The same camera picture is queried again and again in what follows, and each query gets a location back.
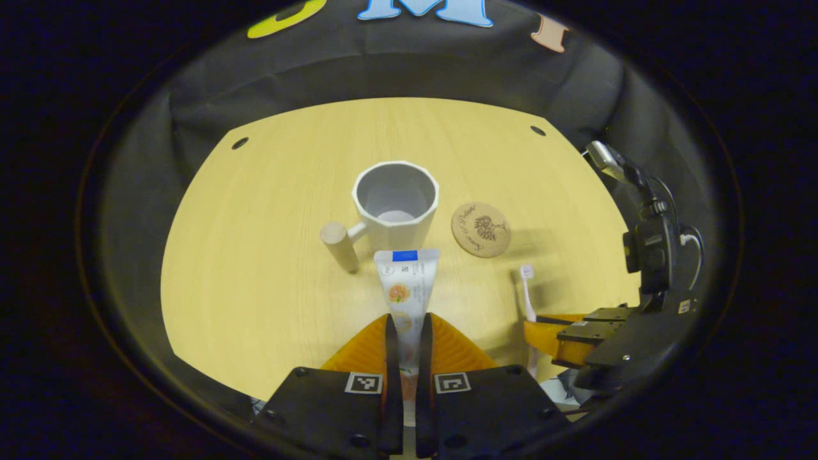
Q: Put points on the white toothbrush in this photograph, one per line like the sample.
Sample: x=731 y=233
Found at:
x=528 y=297

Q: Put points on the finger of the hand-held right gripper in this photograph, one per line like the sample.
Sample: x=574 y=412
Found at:
x=607 y=314
x=569 y=345

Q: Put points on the black backdrop cloth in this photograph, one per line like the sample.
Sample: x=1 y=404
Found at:
x=319 y=70

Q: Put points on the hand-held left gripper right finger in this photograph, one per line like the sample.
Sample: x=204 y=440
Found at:
x=425 y=383

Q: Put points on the round wooden coaster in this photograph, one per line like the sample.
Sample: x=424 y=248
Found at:
x=473 y=239

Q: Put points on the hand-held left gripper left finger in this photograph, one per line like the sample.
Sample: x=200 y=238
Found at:
x=391 y=383

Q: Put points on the white toothpaste tube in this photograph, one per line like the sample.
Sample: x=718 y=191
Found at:
x=409 y=287

